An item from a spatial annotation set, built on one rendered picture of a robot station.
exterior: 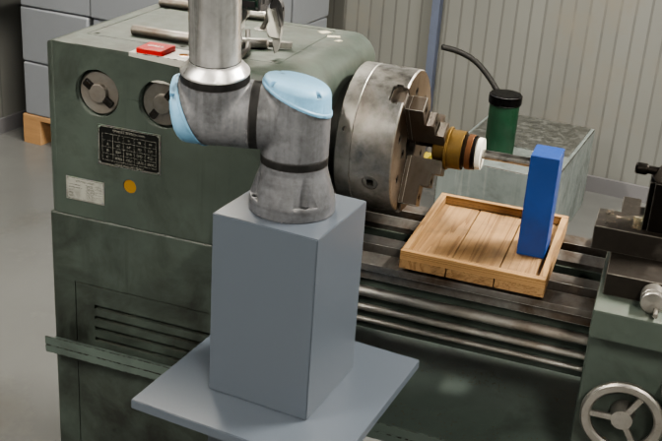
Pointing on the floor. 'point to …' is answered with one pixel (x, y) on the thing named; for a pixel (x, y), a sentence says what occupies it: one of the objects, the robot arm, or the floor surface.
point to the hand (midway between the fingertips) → (257, 44)
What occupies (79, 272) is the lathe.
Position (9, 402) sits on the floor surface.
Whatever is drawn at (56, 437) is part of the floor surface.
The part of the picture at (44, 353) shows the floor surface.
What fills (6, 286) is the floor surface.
